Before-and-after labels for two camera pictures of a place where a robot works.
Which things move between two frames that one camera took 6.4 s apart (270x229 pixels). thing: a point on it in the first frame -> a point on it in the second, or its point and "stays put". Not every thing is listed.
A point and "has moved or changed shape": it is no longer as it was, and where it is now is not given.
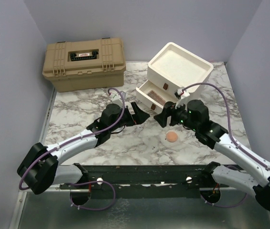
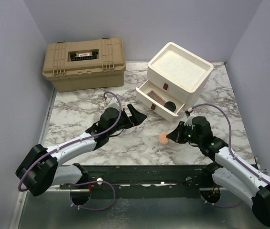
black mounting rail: [144, 182] stays put
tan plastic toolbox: [85, 64] stays put
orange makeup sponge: [172, 136] has moved or changed shape
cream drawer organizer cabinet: [173, 67] stays put
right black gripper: [168, 109] -> [176, 135]
